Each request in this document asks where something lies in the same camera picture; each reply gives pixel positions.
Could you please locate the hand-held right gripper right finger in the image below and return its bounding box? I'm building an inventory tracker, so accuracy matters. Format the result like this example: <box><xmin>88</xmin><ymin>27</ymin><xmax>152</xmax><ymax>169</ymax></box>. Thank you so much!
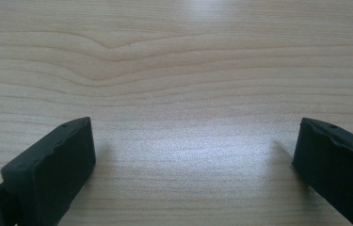
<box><xmin>291</xmin><ymin>117</ymin><xmax>353</xmax><ymax>226</ymax></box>

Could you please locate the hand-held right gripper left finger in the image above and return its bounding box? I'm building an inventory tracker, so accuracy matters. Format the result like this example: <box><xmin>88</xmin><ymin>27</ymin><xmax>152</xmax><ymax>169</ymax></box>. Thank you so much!
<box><xmin>0</xmin><ymin>116</ymin><xmax>97</xmax><ymax>226</ymax></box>

